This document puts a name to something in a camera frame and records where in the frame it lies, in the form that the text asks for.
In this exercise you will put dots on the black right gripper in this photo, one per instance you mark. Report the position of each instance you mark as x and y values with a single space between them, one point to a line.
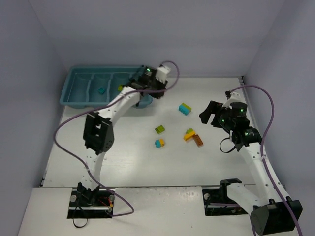
216 115

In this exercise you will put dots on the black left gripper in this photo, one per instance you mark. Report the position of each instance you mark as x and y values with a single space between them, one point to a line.
157 91

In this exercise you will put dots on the cyan square lego brick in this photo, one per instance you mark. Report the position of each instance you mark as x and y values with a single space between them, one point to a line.
101 90

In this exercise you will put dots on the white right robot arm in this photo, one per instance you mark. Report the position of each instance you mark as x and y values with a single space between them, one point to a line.
272 211

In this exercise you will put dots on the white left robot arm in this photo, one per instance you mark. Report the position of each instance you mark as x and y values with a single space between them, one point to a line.
98 131

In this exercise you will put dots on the brown long lego brick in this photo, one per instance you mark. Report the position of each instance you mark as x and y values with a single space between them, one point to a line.
197 140

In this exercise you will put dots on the small green lego brick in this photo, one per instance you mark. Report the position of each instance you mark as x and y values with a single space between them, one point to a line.
189 130

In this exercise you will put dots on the cyan long lego brick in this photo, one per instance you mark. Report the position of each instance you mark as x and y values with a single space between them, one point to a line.
183 110

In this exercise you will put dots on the yellow long lego brick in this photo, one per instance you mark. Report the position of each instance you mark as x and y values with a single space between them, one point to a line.
189 135

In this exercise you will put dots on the green long lego brick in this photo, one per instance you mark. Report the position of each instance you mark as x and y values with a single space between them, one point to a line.
187 107

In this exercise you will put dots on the green square lego brick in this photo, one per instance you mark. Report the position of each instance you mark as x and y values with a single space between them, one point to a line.
160 129

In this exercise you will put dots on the teal compartment tray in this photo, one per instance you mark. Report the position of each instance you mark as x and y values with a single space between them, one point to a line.
82 82

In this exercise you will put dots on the small yellow lego brick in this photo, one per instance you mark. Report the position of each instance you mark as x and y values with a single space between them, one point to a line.
162 142

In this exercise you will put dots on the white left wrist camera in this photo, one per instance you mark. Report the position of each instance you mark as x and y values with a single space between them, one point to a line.
162 73

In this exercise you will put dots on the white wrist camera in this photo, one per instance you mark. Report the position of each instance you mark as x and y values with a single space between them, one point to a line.
162 73
231 98

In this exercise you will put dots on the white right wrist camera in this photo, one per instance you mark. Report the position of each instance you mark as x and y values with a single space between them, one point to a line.
231 98

